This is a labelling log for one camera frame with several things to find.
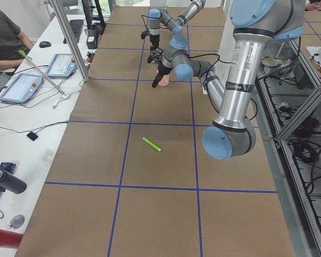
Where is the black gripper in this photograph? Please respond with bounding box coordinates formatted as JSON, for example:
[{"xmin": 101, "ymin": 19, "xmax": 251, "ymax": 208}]
[
  {"xmin": 149, "ymin": 34, "xmax": 163, "ymax": 61},
  {"xmin": 152, "ymin": 63, "xmax": 173, "ymax": 88}
]

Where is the green highlighter pen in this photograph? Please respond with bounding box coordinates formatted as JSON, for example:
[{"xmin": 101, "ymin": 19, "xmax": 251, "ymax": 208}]
[{"xmin": 142, "ymin": 137, "xmax": 161, "ymax": 152}]

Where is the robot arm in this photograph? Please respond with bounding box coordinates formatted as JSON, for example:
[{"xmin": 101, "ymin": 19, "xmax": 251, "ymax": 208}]
[
  {"xmin": 141, "ymin": 0, "xmax": 206, "ymax": 63},
  {"xmin": 146, "ymin": 1, "xmax": 305, "ymax": 160}
]

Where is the pink mesh pen holder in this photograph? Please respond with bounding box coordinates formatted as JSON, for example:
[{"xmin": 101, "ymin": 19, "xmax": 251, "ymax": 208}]
[{"xmin": 158, "ymin": 74, "xmax": 169, "ymax": 86}]

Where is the black computer monitor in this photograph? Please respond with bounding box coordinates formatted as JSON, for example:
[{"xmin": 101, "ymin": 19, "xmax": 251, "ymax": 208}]
[{"xmin": 81, "ymin": 0, "xmax": 106, "ymax": 31}]

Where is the black keyboard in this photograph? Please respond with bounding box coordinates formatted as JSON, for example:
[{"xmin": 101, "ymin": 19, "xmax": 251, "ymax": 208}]
[{"xmin": 69, "ymin": 19, "xmax": 83, "ymax": 43}]

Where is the far teach pendant tablet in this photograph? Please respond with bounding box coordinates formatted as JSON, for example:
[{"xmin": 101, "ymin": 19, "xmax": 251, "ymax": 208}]
[{"xmin": 46, "ymin": 54, "xmax": 77, "ymax": 78}]

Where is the teach pendant tablet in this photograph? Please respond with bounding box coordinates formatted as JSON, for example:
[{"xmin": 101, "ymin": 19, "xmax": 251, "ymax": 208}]
[
  {"xmin": 0, "ymin": 73, "xmax": 43, "ymax": 103},
  {"xmin": 46, "ymin": 54, "xmax": 77, "ymax": 78}
]

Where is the black computer mouse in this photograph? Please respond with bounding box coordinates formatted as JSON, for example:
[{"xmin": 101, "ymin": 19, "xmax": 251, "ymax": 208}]
[{"xmin": 39, "ymin": 41, "xmax": 51, "ymax": 48}]

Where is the metal rod with green tip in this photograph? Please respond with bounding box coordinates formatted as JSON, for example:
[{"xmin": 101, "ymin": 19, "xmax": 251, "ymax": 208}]
[{"xmin": 18, "ymin": 50, "xmax": 70, "ymax": 99}]

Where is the near teach pendant tablet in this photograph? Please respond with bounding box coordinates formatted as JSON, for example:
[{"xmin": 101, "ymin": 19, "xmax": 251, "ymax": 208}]
[{"xmin": 0, "ymin": 73, "xmax": 43, "ymax": 103}]

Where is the seated person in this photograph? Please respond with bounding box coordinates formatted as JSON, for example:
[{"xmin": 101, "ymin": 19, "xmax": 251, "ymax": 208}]
[{"xmin": 0, "ymin": 10, "xmax": 34, "ymax": 70}]

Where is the black water bottle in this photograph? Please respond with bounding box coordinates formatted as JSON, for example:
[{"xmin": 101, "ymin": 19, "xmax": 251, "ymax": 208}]
[{"xmin": 0, "ymin": 170, "xmax": 27, "ymax": 194}]

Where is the round grey tag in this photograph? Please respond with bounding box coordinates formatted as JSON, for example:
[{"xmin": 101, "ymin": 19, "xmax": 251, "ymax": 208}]
[{"xmin": 6, "ymin": 214, "xmax": 25, "ymax": 229}]

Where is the red bottle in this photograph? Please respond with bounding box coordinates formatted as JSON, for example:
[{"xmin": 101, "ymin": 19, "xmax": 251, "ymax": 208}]
[{"xmin": 0, "ymin": 229, "xmax": 24, "ymax": 249}]

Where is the aluminium frame post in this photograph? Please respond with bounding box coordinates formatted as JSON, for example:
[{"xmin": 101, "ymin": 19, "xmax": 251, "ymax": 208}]
[{"xmin": 49, "ymin": 0, "xmax": 89, "ymax": 82}]

